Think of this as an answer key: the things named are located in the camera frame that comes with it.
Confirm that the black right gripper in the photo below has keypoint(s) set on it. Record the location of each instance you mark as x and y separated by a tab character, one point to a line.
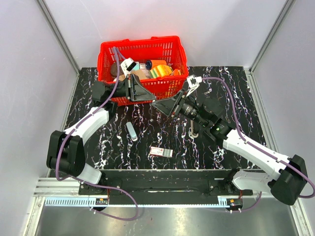
169	105

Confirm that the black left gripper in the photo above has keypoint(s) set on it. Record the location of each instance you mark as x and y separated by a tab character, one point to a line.
139	92

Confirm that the white silver staple remover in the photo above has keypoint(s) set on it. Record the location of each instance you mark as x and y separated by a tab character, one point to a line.
131	131

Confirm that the red white staple box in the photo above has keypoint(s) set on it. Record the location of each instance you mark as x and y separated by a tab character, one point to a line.
158	151

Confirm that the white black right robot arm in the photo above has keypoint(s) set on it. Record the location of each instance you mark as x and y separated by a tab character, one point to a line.
282	176

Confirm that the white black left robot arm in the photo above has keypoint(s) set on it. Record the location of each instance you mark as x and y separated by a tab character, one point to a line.
66	148

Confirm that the brown cardboard box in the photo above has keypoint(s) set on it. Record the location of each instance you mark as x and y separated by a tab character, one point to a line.
141	75

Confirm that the yellow green striped box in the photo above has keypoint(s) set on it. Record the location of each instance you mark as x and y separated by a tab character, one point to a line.
160	71

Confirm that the orange blue cylinder can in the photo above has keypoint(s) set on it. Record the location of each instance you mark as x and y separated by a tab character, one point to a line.
150	64

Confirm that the orange snack packet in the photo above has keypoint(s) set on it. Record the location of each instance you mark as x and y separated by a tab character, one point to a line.
176	72

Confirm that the brown round cookie pack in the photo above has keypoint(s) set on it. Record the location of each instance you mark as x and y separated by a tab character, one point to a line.
115	70

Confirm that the red plastic shopping basket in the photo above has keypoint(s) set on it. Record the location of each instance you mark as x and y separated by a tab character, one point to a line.
167	48

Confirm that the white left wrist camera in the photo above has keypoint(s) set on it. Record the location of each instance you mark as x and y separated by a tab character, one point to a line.
127	65

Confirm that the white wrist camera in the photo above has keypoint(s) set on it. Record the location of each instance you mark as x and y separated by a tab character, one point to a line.
127	65
193	83

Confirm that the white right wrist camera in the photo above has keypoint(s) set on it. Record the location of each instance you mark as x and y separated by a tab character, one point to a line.
193	83

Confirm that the aluminium ruler rail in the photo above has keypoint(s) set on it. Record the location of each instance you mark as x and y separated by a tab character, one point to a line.
144	201

